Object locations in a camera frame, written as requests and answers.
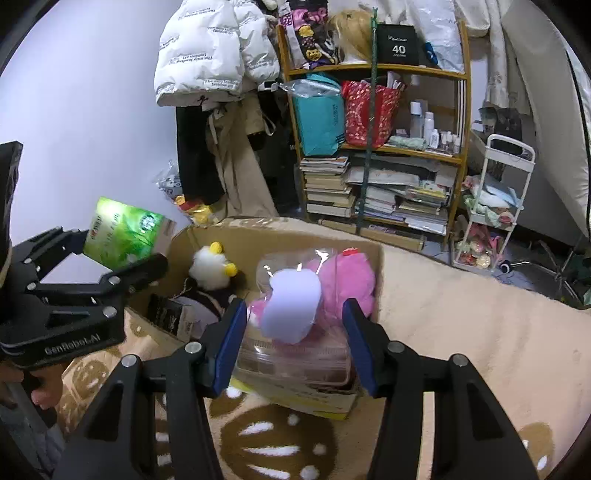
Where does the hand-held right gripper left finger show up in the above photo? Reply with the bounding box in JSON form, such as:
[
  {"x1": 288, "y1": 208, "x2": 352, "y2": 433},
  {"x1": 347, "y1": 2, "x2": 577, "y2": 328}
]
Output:
[{"x1": 53, "y1": 298, "x2": 249, "y2": 480}]

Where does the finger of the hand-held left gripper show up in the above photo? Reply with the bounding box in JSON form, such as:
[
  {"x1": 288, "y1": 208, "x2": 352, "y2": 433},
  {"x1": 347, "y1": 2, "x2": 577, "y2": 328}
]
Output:
[
  {"x1": 11, "y1": 226, "x2": 90, "y2": 280},
  {"x1": 32, "y1": 253, "x2": 169, "y2": 305}
]

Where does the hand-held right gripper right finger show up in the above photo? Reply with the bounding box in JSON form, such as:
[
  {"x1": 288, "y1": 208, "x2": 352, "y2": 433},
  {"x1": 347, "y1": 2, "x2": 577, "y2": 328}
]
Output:
[{"x1": 342, "y1": 298, "x2": 541, "y2": 480}]

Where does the green tissue pack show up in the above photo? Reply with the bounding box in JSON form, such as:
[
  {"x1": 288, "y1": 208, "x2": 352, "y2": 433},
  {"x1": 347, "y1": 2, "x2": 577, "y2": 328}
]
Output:
[{"x1": 83, "y1": 197, "x2": 165, "y2": 271}]

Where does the pink plush toy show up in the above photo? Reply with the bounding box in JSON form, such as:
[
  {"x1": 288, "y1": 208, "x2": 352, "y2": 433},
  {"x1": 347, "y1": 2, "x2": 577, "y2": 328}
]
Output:
[{"x1": 302, "y1": 249, "x2": 376, "y2": 324}]

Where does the purple puff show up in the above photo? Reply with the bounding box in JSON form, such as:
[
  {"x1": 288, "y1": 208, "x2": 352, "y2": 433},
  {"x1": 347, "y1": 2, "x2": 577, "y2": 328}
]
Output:
[{"x1": 235, "y1": 249, "x2": 352, "y2": 386}]

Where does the white plush duck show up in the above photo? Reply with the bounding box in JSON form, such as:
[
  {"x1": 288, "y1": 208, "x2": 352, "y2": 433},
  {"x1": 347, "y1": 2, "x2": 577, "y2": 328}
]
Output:
[{"x1": 189, "y1": 242, "x2": 238, "y2": 291}]

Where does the printed cardboard box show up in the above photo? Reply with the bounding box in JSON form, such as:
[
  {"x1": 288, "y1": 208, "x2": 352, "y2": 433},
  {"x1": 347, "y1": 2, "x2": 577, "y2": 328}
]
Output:
[{"x1": 124, "y1": 217, "x2": 385, "y2": 421}]

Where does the yellow red soft toy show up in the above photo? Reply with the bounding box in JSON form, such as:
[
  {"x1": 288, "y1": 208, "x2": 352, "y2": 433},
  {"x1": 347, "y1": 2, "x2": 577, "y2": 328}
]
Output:
[{"x1": 178, "y1": 196, "x2": 215, "y2": 227}]

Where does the person's left hand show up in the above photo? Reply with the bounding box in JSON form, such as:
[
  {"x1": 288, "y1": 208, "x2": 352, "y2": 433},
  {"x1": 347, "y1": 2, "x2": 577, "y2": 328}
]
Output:
[{"x1": 0, "y1": 360, "x2": 63, "y2": 409}]

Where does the small purple doll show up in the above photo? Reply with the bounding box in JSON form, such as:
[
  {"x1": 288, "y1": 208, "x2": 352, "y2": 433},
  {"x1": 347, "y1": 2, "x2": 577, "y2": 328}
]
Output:
[{"x1": 173, "y1": 277, "x2": 236, "y2": 340}]

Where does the black patterned packet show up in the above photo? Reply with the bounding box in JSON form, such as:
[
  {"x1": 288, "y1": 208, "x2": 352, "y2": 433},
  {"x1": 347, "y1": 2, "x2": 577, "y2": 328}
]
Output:
[{"x1": 147, "y1": 294, "x2": 195, "y2": 340}]

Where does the printed clear plastic bag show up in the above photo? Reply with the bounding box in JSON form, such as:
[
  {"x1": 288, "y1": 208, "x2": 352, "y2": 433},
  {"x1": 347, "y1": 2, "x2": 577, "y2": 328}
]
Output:
[{"x1": 154, "y1": 161, "x2": 183, "y2": 199}]

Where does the beige patterned blanket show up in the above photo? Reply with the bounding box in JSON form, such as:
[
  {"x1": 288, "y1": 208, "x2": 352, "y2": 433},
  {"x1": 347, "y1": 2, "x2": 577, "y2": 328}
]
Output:
[{"x1": 60, "y1": 226, "x2": 591, "y2": 480}]

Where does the black hanging garment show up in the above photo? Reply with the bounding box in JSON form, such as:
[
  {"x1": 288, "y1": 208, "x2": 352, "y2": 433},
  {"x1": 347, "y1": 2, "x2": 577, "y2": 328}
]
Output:
[
  {"x1": 256, "y1": 90, "x2": 301, "y2": 215},
  {"x1": 175, "y1": 104, "x2": 225, "y2": 206}
]

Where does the beige coat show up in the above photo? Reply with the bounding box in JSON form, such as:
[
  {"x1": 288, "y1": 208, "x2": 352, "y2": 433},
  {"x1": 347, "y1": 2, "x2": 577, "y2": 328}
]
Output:
[{"x1": 203, "y1": 99, "x2": 280, "y2": 220}]

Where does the pile of magazines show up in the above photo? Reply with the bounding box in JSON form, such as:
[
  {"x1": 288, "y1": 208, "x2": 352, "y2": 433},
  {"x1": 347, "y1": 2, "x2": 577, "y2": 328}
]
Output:
[{"x1": 346, "y1": 154, "x2": 458, "y2": 236}]

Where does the stack of thick books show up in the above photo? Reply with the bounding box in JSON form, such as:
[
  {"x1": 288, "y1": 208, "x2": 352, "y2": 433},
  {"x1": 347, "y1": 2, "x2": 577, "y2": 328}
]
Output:
[{"x1": 300, "y1": 157, "x2": 356, "y2": 219}]

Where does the white trolley cart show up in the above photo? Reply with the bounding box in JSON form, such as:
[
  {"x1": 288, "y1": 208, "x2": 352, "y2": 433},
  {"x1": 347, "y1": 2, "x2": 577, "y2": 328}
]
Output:
[{"x1": 452, "y1": 134, "x2": 536, "y2": 278}]

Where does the black folding stand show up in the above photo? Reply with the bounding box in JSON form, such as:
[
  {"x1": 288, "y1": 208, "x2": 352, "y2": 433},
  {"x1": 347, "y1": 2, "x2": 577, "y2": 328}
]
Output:
[{"x1": 503, "y1": 235, "x2": 591, "y2": 305}]

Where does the green pole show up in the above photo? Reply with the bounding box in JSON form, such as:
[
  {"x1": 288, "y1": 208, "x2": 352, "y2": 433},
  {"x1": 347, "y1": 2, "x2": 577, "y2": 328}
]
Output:
[{"x1": 355, "y1": 7, "x2": 380, "y2": 236}]

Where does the light green pouch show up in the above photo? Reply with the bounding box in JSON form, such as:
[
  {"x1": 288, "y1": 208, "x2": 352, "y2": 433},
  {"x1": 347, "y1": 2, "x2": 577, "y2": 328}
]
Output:
[{"x1": 388, "y1": 135, "x2": 429, "y2": 152}]

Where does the group of cosmetic bottles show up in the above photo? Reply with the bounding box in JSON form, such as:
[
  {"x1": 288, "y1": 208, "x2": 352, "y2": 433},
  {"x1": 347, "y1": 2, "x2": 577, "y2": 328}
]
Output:
[{"x1": 409, "y1": 100, "x2": 462, "y2": 155}]

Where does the red patterned bag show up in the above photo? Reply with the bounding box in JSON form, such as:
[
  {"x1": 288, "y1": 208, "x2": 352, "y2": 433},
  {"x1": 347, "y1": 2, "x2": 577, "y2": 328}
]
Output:
[{"x1": 342, "y1": 80, "x2": 402, "y2": 149}]

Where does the teal bag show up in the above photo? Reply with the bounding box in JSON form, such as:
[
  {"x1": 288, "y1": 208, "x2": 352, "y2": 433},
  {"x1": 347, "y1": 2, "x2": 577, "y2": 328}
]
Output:
[{"x1": 290, "y1": 74, "x2": 346, "y2": 157}]

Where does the white puffer jacket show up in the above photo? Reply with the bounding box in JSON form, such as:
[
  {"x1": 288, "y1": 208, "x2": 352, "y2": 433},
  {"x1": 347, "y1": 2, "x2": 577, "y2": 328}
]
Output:
[{"x1": 154, "y1": 0, "x2": 282, "y2": 107}]

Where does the wooden shelf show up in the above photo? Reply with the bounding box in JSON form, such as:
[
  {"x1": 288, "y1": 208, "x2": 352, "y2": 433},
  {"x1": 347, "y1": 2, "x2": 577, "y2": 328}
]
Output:
[{"x1": 276, "y1": 18, "x2": 472, "y2": 252}]

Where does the colourful patterned cloth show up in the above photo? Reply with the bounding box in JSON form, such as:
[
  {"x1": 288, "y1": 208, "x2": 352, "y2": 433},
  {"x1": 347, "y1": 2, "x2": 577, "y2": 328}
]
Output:
[{"x1": 279, "y1": 0, "x2": 342, "y2": 70}]

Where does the black box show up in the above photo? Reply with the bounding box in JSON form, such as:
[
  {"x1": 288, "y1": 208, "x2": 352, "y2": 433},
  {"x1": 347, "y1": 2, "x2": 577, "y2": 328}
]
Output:
[{"x1": 375, "y1": 24, "x2": 420, "y2": 66}]

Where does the floral curtain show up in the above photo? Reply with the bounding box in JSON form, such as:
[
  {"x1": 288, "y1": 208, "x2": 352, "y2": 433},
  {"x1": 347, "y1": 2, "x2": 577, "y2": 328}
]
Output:
[{"x1": 482, "y1": 0, "x2": 532, "y2": 114}]

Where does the white quilted duvet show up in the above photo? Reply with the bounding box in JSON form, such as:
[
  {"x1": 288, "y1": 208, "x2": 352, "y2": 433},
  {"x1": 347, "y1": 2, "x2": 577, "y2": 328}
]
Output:
[{"x1": 503, "y1": 0, "x2": 591, "y2": 227}]

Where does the blonde wig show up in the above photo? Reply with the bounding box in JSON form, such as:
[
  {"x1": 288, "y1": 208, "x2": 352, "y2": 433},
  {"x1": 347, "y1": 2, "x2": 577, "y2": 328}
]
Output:
[{"x1": 328, "y1": 10, "x2": 377, "y2": 63}]

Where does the white plastic bag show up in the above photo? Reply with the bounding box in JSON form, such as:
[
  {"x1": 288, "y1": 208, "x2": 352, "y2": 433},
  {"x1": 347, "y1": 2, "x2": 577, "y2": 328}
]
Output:
[{"x1": 416, "y1": 0, "x2": 465, "y2": 72}]

